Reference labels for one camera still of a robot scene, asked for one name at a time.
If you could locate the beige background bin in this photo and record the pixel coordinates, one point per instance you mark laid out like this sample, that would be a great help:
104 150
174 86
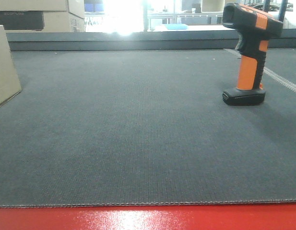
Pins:
212 5

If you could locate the dark grey conveyor belt mat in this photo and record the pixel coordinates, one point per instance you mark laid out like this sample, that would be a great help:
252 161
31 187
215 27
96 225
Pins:
143 128

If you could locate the brown cardboard package box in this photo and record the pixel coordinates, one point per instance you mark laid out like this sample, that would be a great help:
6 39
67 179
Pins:
9 81

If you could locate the red metal table edge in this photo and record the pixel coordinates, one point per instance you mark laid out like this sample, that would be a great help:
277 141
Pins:
201 217

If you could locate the blue tray in background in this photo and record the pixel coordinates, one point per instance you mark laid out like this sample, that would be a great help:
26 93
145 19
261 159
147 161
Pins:
176 26

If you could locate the orange black barcode scanner gun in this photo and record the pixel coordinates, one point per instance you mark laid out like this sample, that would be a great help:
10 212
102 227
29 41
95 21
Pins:
255 28

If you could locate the upper stacked cardboard box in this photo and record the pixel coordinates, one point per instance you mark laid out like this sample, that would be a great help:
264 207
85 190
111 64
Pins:
75 7

